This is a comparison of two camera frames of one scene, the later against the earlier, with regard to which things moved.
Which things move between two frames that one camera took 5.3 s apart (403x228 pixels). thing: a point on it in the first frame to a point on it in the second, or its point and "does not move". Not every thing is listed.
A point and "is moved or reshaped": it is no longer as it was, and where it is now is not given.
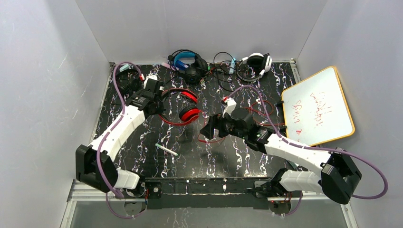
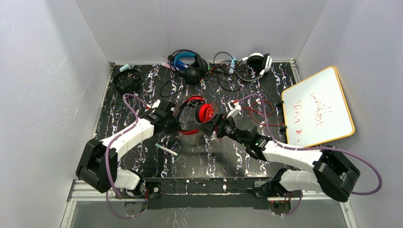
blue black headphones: (188, 61) does not move
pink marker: (168, 66) does not move
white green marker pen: (166, 149) does not move
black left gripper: (129, 81) to (171, 118)
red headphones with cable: (190, 113) is moved or reshaped
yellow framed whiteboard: (316, 111) does not move
